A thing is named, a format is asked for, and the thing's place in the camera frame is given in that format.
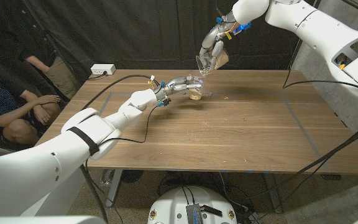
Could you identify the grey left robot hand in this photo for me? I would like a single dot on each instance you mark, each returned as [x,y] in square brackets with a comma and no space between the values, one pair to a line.
[179,85]

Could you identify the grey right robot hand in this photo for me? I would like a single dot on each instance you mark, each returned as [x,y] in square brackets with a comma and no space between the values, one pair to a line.
[214,40]

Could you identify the sugar-filled clear plastic cup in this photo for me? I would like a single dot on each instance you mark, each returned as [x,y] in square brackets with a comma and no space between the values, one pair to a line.
[221,60]

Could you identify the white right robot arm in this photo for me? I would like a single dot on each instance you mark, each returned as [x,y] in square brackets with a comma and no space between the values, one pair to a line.
[322,31]

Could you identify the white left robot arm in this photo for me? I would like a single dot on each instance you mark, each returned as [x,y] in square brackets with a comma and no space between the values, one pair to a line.
[57,155]

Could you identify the black backdrop curtain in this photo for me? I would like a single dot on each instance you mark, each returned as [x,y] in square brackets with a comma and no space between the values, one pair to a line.
[135,31]

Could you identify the white power strip box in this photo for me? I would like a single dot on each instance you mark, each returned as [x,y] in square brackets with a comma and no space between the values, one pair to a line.
[102,69]

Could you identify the black backdrop stand pole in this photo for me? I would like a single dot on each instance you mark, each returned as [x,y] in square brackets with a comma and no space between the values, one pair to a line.
[300,43]
[52,40]

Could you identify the black floor fan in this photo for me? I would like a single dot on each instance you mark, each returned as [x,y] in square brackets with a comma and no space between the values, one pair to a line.
[132,175]

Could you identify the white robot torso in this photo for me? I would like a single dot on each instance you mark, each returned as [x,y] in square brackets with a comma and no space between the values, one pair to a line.
[172,202]

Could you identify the white table leg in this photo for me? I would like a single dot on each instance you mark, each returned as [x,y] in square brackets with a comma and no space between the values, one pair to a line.
[273,194]
[113,189]

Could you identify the person in khaki trousers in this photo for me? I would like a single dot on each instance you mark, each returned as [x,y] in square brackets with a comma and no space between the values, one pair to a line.
[26,37]

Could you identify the floral patterned cloth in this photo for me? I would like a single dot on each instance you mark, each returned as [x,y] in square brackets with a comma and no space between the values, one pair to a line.
[0,151]

